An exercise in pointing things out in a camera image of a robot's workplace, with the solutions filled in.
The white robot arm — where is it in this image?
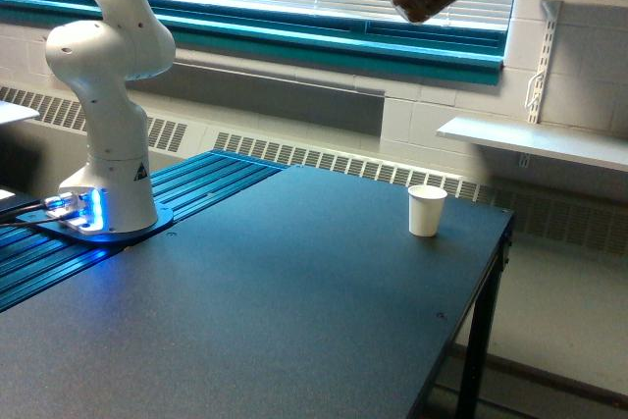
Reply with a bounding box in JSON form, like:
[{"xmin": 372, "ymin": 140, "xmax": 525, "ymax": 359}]
[{"xmin": 46, "ymin": 0, "xmax": 176, "ymax": 238}]

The white paper cup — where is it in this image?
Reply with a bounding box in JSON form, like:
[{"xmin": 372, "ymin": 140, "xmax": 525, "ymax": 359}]
[{"xmin": 408, "ymin": 184, "xmax": 447, "ymax": 237}]

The baseboard heater grille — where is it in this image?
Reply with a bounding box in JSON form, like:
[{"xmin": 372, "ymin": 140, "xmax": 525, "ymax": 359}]
[{"xmin": 0, "ymin": 85, "xmax": 628, "ymax": 256}]

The white board at left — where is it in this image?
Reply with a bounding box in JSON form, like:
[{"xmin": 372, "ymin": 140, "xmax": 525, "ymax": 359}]
[{"xmin": 0, "ymin": 101, "xmax": 40, "ymax": 125}]

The black table leg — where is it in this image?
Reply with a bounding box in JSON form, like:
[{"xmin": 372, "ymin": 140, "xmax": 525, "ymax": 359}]
[{"xmin": 455, "ymin": 223, "xmax": 513, "ymax": 418}]

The teal window frame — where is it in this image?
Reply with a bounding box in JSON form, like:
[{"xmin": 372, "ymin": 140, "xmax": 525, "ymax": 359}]
[{"xmin": 0, "ymin": 0, "xmax": 506, "ymax": 86}]

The white shelf rail standard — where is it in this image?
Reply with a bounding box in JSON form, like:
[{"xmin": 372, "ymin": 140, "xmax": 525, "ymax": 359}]
[{"xmin": 524, "ymin": 0, "xmax": 562, "ymax": 125}]

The white wall shelf lower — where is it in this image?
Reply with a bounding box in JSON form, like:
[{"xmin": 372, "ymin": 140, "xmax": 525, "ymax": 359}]
[{"xmin": 437, "ymin": 117, "xmax": 627, "ymax": 172}]

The black cable at base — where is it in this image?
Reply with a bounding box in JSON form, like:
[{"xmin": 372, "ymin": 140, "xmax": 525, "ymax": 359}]
[{"xmin": 0, "ymin": 196, "xmax": 75, "ymax": 229}]

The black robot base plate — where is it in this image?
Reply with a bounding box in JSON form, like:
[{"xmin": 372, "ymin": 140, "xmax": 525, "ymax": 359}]
[{"xmin": 33, "ymin": 204, "xmax": 174, "ymax": 245}]

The blue aluminium rail bench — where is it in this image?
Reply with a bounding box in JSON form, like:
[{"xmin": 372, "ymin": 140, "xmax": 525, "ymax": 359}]
[{"xmin": 1, "ymin": 151, "xmax": 285, "ymax": 311}]

